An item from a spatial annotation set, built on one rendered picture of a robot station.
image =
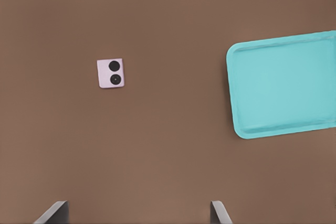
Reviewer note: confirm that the pale lilac phone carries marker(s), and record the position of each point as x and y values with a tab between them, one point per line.
110	73

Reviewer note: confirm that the pale blue-green tray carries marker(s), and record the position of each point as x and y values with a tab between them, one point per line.
282	85

